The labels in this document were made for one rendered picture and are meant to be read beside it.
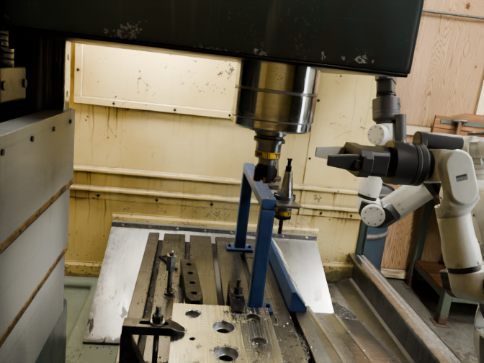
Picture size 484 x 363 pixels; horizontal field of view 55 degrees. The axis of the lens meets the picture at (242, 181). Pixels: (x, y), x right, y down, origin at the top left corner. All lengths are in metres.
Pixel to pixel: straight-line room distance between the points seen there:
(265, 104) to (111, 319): 1.11
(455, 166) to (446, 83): 2.94
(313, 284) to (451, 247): 0.97
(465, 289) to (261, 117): 0.54
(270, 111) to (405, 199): 0.86
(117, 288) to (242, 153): 0.72
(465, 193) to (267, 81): 0.45
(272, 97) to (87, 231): 1.39
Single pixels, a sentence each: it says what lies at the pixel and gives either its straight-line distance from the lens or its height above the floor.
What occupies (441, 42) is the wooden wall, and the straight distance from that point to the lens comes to 3.89.
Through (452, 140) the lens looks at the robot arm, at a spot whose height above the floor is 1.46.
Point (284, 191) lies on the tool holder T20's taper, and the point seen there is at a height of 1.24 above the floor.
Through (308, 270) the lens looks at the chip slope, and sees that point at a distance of 1.96.
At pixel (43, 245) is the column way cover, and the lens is 1.03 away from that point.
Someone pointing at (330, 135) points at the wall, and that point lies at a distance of 1.99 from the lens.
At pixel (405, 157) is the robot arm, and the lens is 0.95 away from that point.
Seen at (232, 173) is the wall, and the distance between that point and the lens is 1.95.
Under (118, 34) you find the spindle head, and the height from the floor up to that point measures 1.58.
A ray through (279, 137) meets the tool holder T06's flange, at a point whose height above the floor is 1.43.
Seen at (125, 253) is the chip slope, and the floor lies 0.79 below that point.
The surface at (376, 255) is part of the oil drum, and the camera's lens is 3.26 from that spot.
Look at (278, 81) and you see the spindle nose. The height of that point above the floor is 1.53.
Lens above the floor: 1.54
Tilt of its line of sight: 13 degrees down
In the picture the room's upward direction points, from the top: 7 degrees clockwise
